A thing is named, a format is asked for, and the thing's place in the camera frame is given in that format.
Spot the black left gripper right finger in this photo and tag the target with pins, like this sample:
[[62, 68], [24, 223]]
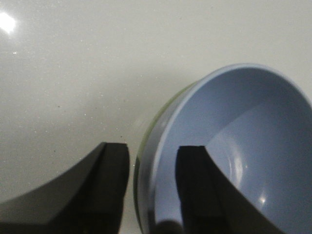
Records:
[[209, 203]]

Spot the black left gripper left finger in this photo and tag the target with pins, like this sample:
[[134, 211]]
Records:
[[88, 198]]

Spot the blue bowl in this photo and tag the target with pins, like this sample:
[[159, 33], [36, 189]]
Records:
[[257, 128]]

